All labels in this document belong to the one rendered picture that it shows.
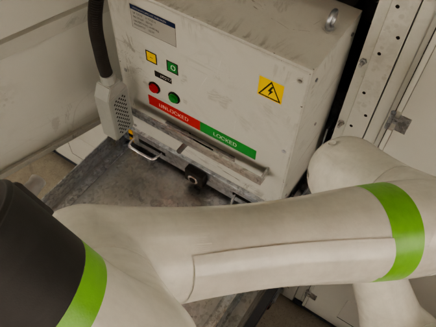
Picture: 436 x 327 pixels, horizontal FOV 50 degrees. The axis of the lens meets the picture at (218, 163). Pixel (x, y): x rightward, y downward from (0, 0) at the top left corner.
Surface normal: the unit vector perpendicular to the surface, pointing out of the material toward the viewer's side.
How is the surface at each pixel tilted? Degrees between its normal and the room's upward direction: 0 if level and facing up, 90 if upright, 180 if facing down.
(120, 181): 0
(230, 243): 29
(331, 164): 46
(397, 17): 90
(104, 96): 61
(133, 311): 50
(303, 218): 14
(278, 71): 90
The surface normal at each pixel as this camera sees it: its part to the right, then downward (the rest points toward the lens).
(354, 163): -0.47, -0.66
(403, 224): 0.34, -0.27
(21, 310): 0.64, 0.08
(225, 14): 0.03, -0.59
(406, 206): 0.29, -0.59
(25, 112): 0.66, 0.62
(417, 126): -0.55, 0.66
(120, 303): 0.80, -0.47
